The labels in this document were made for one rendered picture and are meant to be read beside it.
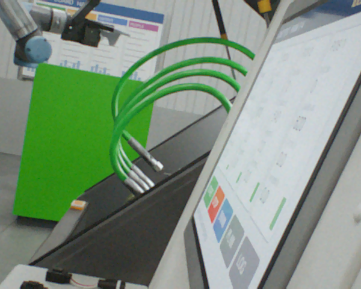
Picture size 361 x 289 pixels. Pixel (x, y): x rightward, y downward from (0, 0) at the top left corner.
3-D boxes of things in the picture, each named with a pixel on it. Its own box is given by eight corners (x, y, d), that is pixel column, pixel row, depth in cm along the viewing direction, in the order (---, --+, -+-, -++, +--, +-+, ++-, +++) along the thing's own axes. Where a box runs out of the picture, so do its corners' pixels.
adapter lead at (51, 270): (44, 282, 87) (46, 268, 87) (47, 277, 90) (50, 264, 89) (122, 297, 87) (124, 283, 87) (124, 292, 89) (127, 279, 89)
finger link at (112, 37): (127, 50, 184) (100, 43, 185) (131, 31, 182) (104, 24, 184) (124, 50, 181) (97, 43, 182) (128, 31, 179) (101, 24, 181)
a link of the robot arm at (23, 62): (15, 65, 169) (21, 28, 168) (9, 64, 179) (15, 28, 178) (42, 70, 173) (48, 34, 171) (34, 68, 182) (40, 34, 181)
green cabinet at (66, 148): (124, 215, 553) (148, 82, 540) (129, 241, 469) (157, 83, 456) (23, 200, 538) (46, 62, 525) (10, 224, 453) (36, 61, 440)
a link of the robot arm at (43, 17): (9, 27, 177) (14, -1, 176) (44, 35, 182) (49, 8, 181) (14, 27, 170) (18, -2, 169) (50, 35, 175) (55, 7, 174)
